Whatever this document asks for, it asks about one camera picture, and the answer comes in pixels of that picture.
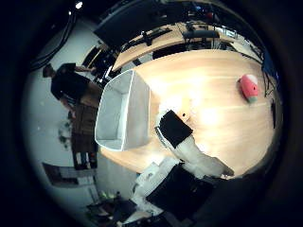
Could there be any white plastic bin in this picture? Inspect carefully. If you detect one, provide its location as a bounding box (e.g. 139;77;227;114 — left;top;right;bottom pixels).
94;69;152;152

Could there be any red watermelon plush toy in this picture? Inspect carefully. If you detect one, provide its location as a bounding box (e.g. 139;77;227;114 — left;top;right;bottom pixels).
238;74;260;104

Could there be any curved wooden desk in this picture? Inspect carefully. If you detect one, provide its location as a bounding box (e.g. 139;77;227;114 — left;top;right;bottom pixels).
112;21;254;72

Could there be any dark wooden shelf cabinet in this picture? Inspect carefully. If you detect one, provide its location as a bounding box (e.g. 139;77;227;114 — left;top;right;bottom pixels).
71;103;98;171

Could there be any black tripod stand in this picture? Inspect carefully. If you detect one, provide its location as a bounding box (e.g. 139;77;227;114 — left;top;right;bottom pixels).
261;69;278;97

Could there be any person in black shirt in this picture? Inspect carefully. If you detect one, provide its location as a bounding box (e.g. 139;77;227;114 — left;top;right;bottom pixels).
42;61;102;119

